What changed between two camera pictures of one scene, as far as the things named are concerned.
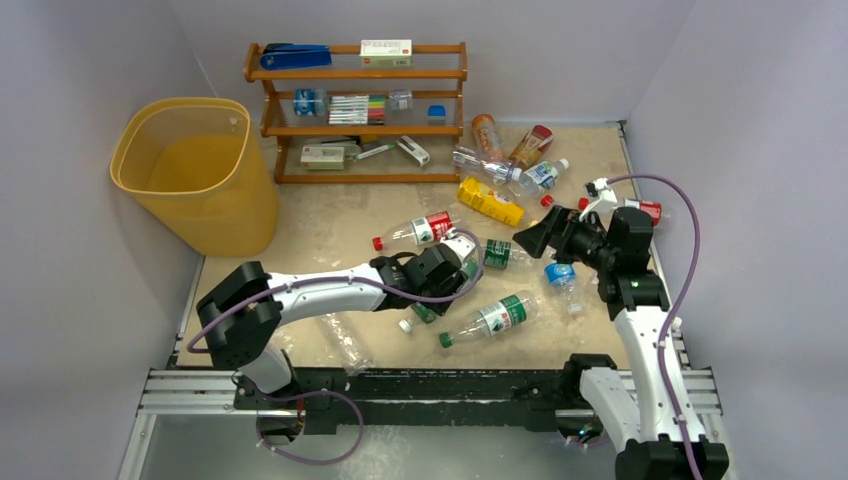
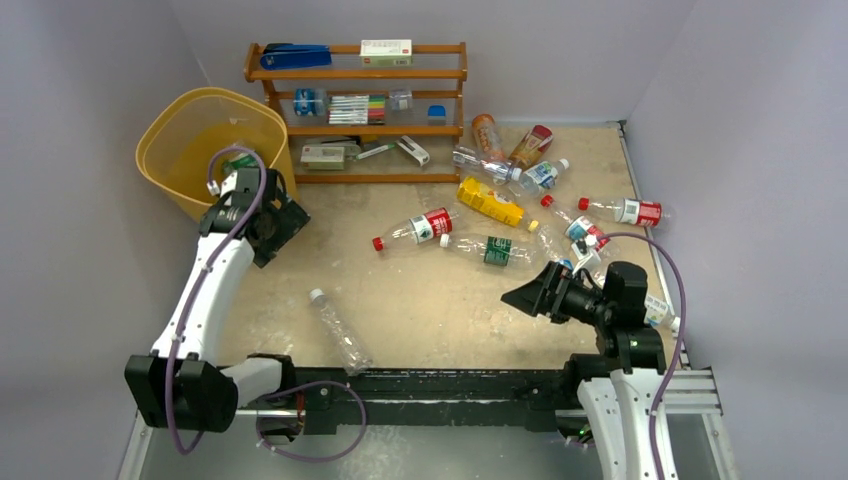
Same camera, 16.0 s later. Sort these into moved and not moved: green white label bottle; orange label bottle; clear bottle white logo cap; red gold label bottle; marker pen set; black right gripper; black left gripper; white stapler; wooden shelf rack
Moved: green white label bottle; black right gripper; black left gripper
Not moved: clear bottle white logo cap; orange label bottle; wooden shelf rack; marker pen set; white stapler; red gold label bottle
